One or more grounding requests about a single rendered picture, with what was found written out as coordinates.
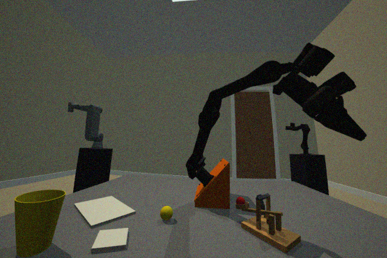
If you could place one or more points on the yellow ball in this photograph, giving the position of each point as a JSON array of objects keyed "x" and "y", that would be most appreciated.
[{"x": 166, "y": 212}]

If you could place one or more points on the red ball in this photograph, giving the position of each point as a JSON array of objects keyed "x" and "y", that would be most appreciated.
[{"x": 240, "y": 200}]

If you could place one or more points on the small wooden catapult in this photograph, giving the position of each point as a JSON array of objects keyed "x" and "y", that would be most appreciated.
[{"x": 264, "y": 226}]

